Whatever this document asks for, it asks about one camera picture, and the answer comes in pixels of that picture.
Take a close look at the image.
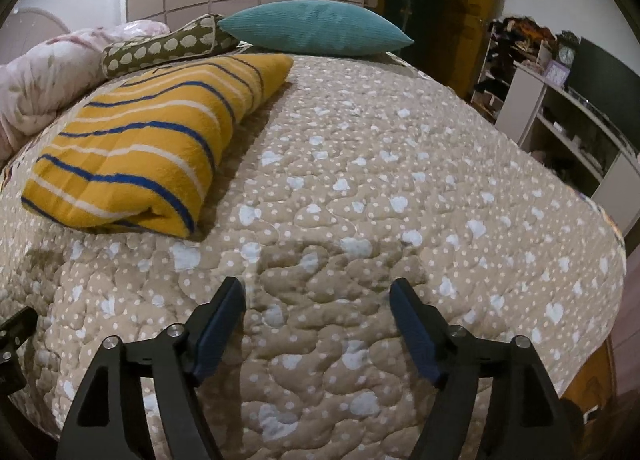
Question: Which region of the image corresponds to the pink floral comforter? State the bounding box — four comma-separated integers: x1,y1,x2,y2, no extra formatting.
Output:
1,20,169,162

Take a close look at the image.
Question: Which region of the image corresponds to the arched headboard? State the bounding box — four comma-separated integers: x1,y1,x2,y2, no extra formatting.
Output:
0,7,70,64

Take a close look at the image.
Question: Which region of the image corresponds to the yellow striped knit sweater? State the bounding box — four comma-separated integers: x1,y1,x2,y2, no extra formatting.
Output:
22,53,293,238

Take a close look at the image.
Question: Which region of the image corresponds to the black television screen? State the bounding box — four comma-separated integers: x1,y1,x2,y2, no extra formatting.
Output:
566,37,640,149

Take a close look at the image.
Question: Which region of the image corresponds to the teal cushion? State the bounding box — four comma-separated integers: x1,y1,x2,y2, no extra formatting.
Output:
219,0,413,56

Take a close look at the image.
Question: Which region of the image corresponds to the white shelf unit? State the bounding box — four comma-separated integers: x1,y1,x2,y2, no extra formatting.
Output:
471,16,639,235

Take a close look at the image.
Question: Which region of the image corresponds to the small analog clock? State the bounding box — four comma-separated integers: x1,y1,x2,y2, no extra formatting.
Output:
556,30,580,68

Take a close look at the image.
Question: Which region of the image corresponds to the beige dotted quilted bedspread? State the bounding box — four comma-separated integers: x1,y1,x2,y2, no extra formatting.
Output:
1,56,627,459

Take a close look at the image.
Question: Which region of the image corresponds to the olive white-spotted bolster pillow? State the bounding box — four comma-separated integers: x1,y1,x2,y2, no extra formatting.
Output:
101,13,240,79

